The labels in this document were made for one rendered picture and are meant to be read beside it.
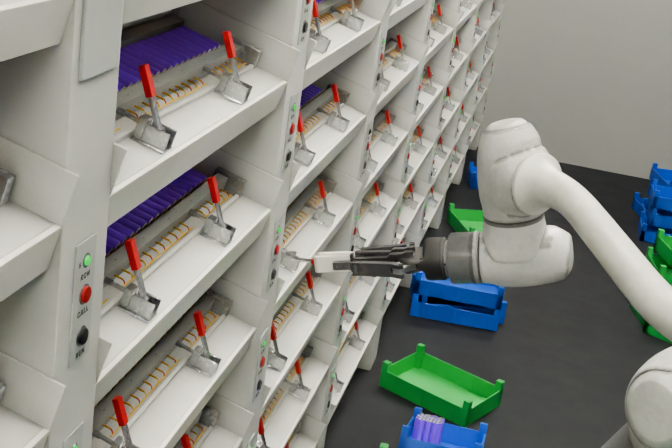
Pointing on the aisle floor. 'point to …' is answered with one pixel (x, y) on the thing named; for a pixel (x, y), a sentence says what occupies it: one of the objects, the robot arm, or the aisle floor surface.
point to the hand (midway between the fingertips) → (335, 261)
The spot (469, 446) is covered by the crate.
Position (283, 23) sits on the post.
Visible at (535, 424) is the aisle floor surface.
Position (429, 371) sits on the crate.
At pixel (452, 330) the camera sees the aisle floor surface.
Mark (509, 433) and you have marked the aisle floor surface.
